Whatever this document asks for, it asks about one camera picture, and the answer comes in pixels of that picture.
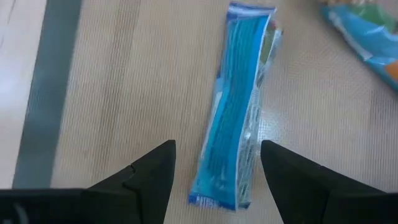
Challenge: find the beige mat with grey border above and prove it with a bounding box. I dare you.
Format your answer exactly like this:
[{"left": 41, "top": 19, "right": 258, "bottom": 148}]
[{"left": 12, "top": 0, "right": 398, "bottom": 224}]

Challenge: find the multicolour granola bar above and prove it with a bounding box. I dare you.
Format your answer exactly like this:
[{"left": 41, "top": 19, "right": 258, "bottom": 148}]
[{"left": 319, "top": 0, "right": 398, "bottom": 91}]

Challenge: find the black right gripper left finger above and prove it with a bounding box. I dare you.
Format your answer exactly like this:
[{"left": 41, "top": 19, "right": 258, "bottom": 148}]
[{"left": 81, "top": 139, "right": 177, "bottom": 224}]

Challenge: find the blue granola bar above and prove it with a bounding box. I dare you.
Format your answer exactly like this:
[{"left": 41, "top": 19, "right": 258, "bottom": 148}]
[{"left": 187, "top": 1, "right": 284, "bottom": 212}]

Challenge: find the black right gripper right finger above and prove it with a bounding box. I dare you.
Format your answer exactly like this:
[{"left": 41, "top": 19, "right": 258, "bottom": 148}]
[{"left": 260, "top": 139, "right": 386, "bottom": 224}]

